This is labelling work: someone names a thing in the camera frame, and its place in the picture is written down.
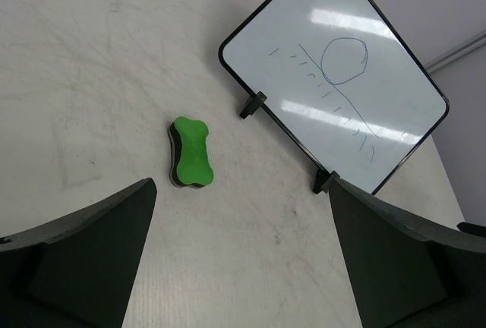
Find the black-framed whiteboard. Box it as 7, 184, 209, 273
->
219, 0, 450, 194

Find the green bone-shaped whiteboard eraser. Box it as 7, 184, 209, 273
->
169, 116, 214, 188

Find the black whiteboard stand with rods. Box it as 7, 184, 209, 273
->
238, 91, 340, 194

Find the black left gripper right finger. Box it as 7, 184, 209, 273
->
329, 178, 485, 327

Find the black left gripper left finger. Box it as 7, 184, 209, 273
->
1, 178, 157, 327

